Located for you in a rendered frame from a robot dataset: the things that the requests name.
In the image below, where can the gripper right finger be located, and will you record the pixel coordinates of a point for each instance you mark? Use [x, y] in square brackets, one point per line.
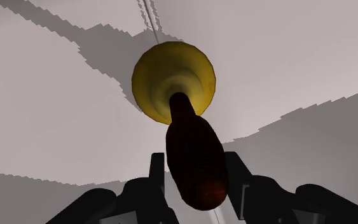
[268, 198]

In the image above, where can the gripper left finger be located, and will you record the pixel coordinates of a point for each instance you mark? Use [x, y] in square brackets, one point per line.
[141, 198]

